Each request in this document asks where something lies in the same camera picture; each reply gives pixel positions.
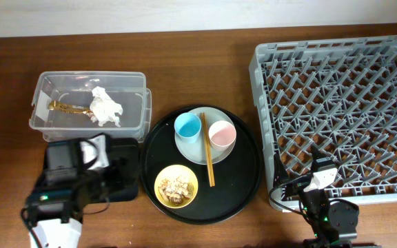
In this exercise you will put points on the food scraps pile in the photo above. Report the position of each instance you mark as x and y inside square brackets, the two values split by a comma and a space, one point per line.
[176, 190]

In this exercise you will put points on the blue cup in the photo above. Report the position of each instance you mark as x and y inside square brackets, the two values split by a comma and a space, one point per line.
[188, 127]

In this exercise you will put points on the black rectangular tray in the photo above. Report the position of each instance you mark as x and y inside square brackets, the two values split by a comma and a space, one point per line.
[116, 183]

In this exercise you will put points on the grey dishwasher rack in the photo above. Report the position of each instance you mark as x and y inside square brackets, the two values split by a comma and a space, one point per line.
[339, 95]

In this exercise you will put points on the round black serving tray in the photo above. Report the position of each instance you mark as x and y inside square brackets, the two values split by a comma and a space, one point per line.
[237, 176]

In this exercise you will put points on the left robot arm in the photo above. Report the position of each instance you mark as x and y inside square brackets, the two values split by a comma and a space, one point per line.
[53, 223]

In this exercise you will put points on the clear plastic waste bin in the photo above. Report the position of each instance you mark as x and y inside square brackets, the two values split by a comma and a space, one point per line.
[75, 88]

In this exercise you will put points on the white tissue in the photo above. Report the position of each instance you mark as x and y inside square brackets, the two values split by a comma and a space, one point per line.
[103, 108]

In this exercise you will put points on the pink cup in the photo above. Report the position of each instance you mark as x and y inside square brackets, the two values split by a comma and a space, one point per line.
[222, 134]

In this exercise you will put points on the grey plate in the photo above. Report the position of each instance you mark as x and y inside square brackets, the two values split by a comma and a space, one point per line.
[195, 152]

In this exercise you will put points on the gold foil wrapper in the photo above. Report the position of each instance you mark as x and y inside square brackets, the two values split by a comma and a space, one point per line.
[69, 109]

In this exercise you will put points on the yellow bowl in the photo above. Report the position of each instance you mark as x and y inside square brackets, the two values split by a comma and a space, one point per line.
[174, 171]

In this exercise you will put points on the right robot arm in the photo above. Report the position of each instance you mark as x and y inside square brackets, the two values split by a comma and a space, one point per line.
[332, 221]

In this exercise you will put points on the wooden chopstick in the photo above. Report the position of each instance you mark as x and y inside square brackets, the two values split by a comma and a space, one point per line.
[212, 175]
[205, 137]

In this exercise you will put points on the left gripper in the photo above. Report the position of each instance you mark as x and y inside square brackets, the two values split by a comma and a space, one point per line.
[107, 164]

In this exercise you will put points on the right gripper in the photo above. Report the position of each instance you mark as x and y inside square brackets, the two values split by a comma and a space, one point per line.
[280, 174]

